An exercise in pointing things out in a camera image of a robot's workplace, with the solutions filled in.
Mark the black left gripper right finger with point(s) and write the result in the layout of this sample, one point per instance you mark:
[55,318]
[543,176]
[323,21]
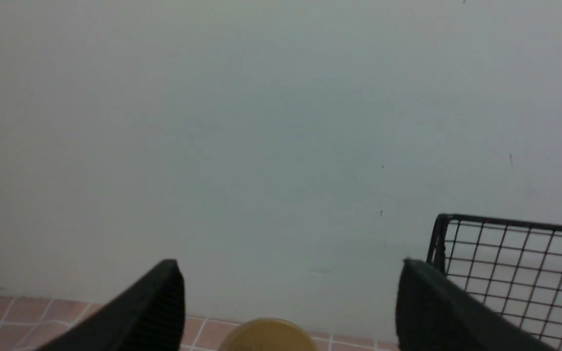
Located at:
[433,314]

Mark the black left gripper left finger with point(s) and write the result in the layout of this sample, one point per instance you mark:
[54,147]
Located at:
[148,316]

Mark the cooking wine bottle gold cap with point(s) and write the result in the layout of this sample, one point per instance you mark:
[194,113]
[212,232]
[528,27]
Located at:
[268,334]

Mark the black wire mesh rack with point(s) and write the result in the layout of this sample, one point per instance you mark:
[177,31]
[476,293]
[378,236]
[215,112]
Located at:
[514,267]

